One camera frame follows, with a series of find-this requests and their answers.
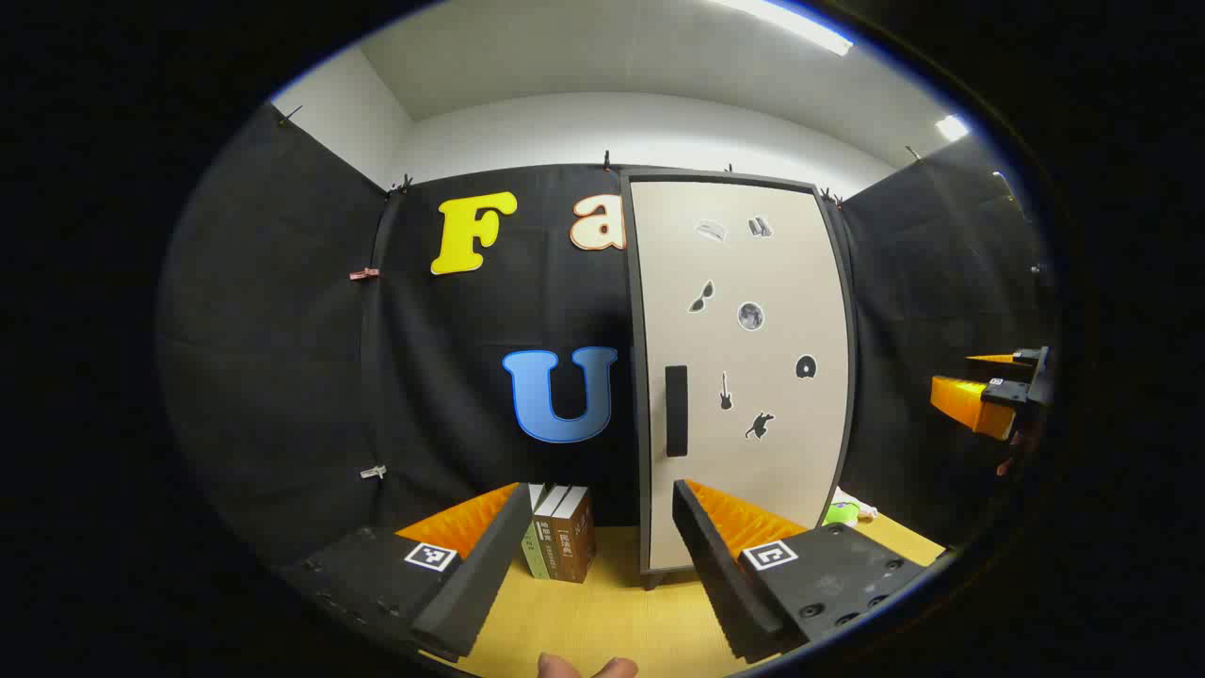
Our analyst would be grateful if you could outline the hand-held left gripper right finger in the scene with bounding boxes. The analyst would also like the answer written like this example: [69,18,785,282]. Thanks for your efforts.
[671,478,947,665]

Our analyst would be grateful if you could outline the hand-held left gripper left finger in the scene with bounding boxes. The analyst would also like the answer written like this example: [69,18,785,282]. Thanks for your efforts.
[278,482,533,662]

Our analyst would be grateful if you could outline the beige cabinet door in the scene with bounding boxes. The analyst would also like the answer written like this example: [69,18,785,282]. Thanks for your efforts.
[628,179,854,574]

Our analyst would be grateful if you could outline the black cabinet door handle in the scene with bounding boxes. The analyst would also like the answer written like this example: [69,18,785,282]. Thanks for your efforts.
[664,364,690,460]

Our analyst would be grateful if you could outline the dark grey cabinet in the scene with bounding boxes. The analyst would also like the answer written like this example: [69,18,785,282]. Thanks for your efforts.
[619,169,860,591]

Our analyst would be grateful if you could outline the green book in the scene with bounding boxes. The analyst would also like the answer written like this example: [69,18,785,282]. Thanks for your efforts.
[520,484,549,581]

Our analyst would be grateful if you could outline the green and white plush toy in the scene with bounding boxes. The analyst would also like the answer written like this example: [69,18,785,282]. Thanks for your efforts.
[823,489,879,528]

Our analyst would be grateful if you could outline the black backdrop cloth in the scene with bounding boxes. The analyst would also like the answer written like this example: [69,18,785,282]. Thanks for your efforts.
[155,99,1057,568]

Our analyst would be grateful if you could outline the long ceiling light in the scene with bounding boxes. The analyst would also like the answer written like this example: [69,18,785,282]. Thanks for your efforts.
[711,0,855,57]

